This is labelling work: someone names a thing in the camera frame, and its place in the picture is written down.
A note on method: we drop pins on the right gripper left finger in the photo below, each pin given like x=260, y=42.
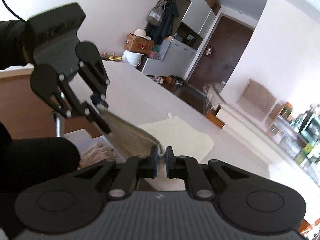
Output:
x=129, y=174

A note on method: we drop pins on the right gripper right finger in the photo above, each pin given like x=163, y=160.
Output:
x=189, y=170

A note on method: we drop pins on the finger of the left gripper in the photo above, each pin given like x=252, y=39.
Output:
x=92, y=71
x=53, y=88

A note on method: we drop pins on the cream white towel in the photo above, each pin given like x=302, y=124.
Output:
x=131, y=140

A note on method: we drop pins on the left white cloth glove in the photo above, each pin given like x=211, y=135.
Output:
x=97, y=153

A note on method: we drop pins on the white plastic bucket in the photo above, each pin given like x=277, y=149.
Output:
x=132, y=58

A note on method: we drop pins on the brown cardboard box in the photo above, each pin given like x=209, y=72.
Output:
x=137, y=44

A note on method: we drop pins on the beige sun hat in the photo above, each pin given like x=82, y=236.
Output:
x=141, y=33

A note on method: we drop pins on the dark hanging jacket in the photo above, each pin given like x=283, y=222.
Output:
x=159, y=33

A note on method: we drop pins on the grey hanging bag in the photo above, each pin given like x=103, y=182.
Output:
x=156, y=14

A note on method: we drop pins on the white glass-top side table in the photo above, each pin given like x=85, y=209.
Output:
x=280, y=164

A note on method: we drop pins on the grey white cabinet unit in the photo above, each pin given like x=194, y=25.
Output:
x=175, y=54

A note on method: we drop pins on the dark brown door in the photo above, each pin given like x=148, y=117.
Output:
x=222, y=54

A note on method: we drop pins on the orange lid glass jar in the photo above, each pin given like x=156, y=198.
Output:
x=286, y=111

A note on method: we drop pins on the green tissue box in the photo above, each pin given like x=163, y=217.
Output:
x=305, y=156

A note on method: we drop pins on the teal toaster oven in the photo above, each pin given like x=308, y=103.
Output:
x=310, y=131

